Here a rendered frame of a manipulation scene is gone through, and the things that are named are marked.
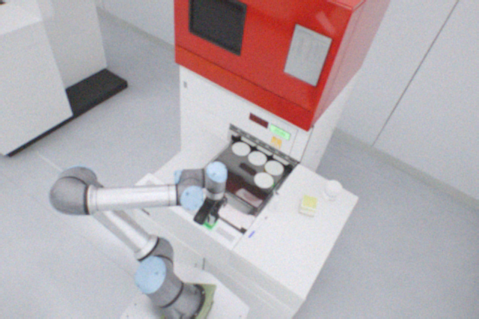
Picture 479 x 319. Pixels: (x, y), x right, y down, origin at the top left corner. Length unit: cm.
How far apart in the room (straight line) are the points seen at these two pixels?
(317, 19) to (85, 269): 206
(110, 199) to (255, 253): 66
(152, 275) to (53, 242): 155
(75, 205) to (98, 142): 212
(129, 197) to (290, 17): 88
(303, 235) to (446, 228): 197
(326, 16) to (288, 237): 91
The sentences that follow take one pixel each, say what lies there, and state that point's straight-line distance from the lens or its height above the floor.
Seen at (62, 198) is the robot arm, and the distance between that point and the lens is 119.
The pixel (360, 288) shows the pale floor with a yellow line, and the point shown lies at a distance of 272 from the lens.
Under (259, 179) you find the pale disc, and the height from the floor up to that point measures 90.
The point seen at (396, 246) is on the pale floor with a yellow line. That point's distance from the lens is 303.
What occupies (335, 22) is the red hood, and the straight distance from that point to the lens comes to 136.
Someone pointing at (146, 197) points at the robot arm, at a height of 136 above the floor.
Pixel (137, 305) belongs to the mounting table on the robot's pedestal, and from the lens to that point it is 157.
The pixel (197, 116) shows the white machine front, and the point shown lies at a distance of 211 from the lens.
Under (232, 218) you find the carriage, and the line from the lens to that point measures 167.
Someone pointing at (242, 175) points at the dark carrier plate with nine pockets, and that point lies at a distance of 181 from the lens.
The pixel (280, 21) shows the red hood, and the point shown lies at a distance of 146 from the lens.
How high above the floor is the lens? 230
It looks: 47 degrees down
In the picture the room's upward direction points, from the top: 11 degrees clockwise
